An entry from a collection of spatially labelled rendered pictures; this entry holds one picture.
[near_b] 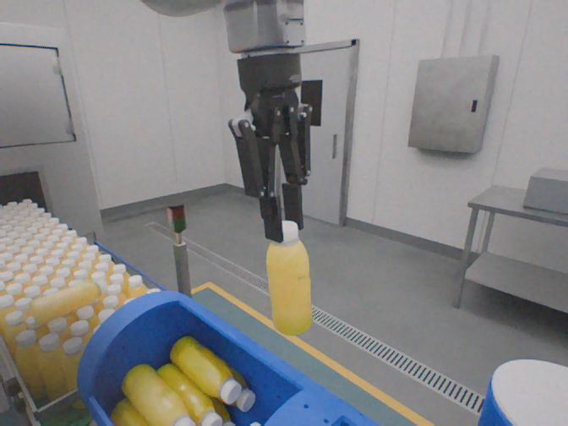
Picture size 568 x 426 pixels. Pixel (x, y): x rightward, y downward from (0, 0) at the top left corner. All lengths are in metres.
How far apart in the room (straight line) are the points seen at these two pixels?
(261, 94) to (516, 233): 3.47
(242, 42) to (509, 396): 0.84
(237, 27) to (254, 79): 0.05
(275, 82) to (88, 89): 4.73
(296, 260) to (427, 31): 3.52
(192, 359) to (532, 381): 0.74
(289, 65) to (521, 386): 0.83
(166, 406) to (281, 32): 0.61
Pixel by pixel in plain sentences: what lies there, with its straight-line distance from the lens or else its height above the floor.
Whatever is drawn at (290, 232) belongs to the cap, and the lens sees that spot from 0.46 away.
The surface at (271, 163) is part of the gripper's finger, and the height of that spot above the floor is 1.55.
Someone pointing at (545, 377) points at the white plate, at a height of 1.04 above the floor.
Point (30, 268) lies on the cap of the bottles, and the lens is 1.44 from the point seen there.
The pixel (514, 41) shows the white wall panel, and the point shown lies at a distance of 3.64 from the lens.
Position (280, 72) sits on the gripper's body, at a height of 1.66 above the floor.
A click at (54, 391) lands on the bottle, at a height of 0.94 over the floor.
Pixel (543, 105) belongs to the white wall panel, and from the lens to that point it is 3.56.
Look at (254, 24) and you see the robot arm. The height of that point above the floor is 1.70.
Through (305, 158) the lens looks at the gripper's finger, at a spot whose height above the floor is 1.55.
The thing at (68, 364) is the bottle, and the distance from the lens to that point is 0.99.
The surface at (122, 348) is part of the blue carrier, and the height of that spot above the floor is 1.13.
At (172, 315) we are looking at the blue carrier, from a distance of 0.84.
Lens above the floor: 1.63
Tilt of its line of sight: 20 degrees down
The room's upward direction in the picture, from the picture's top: straight up
